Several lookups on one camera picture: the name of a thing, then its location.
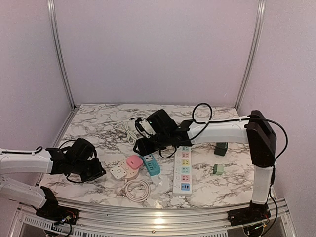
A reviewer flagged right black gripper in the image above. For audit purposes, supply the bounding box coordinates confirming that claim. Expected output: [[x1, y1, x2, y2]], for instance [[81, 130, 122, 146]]
[[133, 131, 171, 156]]

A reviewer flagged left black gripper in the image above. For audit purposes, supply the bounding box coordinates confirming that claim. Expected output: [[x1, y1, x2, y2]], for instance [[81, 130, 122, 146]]
[[71, 157, 106, 182]]

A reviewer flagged teal power strip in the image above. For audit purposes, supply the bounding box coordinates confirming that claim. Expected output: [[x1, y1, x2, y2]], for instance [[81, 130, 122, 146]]
[[140, 154, 160, 176]]

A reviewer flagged pink square plug adapter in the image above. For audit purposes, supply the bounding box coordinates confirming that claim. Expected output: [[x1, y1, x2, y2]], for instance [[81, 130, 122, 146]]
[[126, 155, 143, 169]]

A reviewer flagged pink round power strip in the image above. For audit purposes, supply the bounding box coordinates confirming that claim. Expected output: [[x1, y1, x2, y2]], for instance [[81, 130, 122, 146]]
[[110, 159, 139, 181]]

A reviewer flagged white long power strip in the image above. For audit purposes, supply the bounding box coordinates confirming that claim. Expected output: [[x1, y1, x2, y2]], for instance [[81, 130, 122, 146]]
[[172, 146, 193, 196]]

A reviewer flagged dark green cube adapter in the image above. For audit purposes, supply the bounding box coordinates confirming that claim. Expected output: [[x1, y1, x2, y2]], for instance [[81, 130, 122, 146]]
[[214, 143, 228, 156]]

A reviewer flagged light green plug adapter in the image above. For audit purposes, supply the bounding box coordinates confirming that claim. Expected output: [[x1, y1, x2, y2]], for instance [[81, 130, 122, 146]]
[[213, 164, 224, 175]]

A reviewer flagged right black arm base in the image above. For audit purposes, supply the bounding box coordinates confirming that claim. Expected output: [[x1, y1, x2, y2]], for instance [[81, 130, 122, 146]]
[[228, 197, 271, 226]]

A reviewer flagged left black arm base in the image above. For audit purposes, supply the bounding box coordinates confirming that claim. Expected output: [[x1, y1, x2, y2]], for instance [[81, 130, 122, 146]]
[[36, 186, 79, 225]]

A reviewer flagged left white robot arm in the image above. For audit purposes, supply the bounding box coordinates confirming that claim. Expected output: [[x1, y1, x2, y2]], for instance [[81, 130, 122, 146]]
[[0, 138, 106, 220]]

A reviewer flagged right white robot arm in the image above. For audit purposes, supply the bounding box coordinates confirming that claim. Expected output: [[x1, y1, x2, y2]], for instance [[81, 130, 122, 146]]
[[133, 109, 280, 221]]

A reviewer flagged white cord of teal strip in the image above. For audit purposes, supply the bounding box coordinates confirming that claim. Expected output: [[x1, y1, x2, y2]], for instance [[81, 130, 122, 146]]
[[114, 120, 136, 145]]

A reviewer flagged pink coiled cable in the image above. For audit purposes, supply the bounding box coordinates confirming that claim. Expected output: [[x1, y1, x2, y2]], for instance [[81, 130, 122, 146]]
[[119, 179, 151, 203]]

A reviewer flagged front aluminium rail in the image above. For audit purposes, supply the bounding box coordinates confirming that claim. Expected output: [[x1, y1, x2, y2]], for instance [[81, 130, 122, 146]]
[[8, 198, 298, 237]]

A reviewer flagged left aluminium frame post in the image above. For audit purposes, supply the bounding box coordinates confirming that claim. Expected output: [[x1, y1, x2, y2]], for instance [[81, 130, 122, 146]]
[[47, 0, 76, 110]]

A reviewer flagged aluminium frame post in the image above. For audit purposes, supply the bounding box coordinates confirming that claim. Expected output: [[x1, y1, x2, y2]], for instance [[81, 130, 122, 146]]
[[234, 0, 267, 111], [47, 0, 76, 110]]

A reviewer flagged right aluminium frame post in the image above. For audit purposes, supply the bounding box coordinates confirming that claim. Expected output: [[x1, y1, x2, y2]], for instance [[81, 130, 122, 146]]
[[234, 0, 267, 111]]

